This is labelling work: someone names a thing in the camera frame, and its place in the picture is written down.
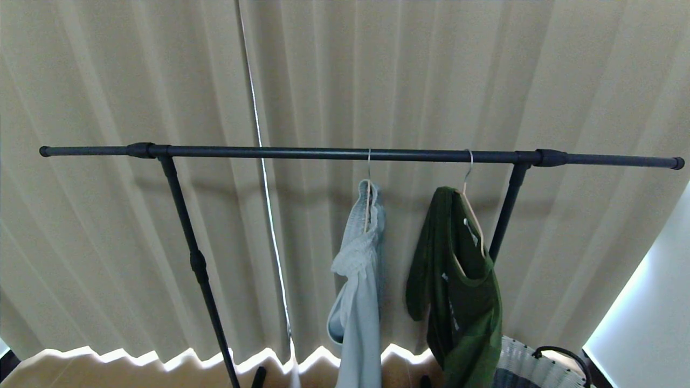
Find pale grey shorts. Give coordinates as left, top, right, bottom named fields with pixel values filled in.
left=326, top=179, right=386, bottom=388

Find beige curtain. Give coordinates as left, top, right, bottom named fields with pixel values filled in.
left=0, top=0, right=690, bottom=372

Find green printed shirt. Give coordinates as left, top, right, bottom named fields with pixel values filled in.
left=405, top=186, right=503, bottom=388

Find white laundry basket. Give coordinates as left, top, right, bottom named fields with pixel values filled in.
left=493, top=335, right=594, bottom=388

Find pink clothes hanger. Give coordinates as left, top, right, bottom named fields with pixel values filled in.
left=452, top=150, right=487, bottom=281
left=364, top=148, right=378, bottom=233

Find black clothes rack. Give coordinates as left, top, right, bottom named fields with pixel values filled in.
left=39, top=142, right=685, bottom=388

